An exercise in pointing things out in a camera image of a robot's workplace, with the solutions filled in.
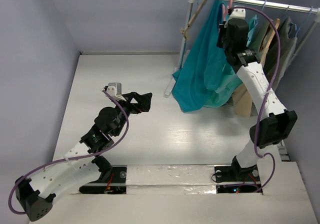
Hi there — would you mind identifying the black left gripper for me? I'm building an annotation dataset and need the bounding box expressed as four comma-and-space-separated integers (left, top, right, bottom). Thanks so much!
112, 92, 152, 137

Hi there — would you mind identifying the pink plastic hanger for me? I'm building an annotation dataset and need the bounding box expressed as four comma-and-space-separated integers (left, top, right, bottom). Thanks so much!
221, 0, 233, 21

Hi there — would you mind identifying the teal blue t-shirt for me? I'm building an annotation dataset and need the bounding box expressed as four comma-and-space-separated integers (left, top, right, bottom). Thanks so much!
171, 0, 238, 114

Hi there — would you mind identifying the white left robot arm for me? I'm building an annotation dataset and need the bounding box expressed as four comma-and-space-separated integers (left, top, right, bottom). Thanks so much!
9, 88, 153, 222

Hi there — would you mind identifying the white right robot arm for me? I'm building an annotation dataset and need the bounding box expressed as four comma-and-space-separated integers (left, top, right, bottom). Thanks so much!
217, 18, 298, 180

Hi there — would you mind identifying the mint green hanging shirt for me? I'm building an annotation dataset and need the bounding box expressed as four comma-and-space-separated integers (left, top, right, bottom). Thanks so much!
203, 14, 258, 109

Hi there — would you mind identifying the beige wooden clip hanger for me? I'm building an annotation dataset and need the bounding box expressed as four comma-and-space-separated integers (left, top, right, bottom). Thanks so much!
180, 0, 208, 41

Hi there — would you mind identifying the grey hanging shirt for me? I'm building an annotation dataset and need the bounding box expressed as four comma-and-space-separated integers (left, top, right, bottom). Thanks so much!
263, 17, 298, 91

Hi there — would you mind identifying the olive tan hanging shirt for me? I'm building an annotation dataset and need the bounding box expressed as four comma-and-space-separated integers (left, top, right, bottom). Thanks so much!
232, 23, 276, 117

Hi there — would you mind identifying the white metal clothes rack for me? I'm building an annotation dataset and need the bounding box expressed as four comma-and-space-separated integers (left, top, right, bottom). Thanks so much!
163, 0, 320, 162

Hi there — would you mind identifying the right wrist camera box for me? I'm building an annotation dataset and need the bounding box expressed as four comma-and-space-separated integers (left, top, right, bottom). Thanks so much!
227, 6, 246, 21

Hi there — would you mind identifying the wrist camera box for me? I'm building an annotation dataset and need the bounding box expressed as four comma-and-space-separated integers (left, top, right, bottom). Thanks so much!
227, 6, 246, 21
101, 82, 126, 101

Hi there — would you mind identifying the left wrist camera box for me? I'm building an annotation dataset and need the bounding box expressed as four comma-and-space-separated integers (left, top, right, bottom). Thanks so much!
101, 82, 126, 101

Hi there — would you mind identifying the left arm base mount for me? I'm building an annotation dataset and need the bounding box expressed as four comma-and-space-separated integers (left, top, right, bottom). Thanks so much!
79, 156, 127, 195

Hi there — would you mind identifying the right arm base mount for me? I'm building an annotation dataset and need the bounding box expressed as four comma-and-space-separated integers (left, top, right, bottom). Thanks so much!
211, 157, 262, 194

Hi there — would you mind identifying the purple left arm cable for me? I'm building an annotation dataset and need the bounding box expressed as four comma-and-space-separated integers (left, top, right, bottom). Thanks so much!
7, 90, 130, 215

